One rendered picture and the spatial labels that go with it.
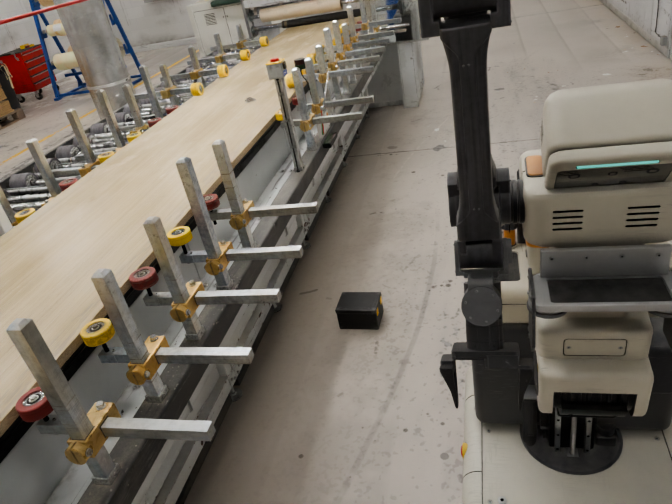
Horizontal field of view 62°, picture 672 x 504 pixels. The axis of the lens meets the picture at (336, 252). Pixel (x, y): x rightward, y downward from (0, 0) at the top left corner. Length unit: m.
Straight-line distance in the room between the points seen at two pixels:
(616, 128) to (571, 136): 0.07
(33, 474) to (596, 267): 1.34
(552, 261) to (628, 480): 0.84
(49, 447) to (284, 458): 0.95
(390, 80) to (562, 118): 4.88
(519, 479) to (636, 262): 0.82
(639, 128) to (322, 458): 1.64
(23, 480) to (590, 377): 1.30
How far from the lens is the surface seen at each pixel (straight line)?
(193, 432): 1.28
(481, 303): 0.82
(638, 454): 1.87
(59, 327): 1.69
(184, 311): 1.67
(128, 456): 1.51
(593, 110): 1.03
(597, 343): 1.30
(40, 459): 1.62
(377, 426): 2.29
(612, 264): 1.15
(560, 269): 1.15
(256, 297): 1.63
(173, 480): 2.15
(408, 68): 5.67
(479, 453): 1.82
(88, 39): 6.87
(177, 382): 1.64
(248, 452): 2.35
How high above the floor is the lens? 1.70
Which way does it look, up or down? 30 degrees down
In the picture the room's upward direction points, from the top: 12 degrees counter-clockwise
